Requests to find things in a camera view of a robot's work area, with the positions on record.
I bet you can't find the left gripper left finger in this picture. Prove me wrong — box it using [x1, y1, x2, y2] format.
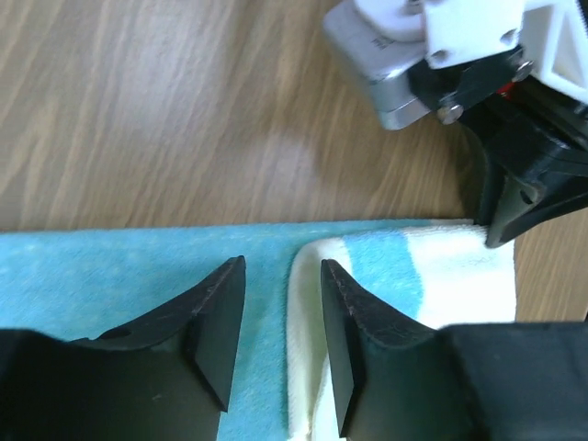
[1, 256, 246, 440]

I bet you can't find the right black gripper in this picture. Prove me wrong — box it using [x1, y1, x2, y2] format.
[408, 48, 587, 248]

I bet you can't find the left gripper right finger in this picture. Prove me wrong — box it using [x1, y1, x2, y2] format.
[321, 259, 587, 440]

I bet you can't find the yellow green towel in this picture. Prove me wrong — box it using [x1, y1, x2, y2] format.
[1, 220, 516, 440]

